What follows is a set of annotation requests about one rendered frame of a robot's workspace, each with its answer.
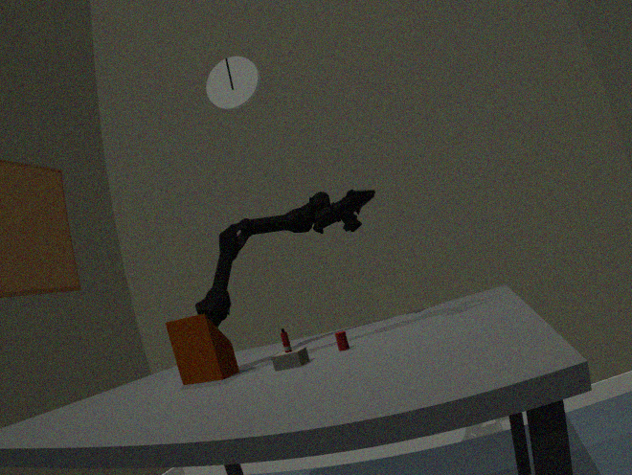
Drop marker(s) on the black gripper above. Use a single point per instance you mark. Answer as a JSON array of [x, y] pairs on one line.
[[353, 201]]

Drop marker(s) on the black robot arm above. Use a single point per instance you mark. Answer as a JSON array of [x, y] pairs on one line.
[[216, 304]]

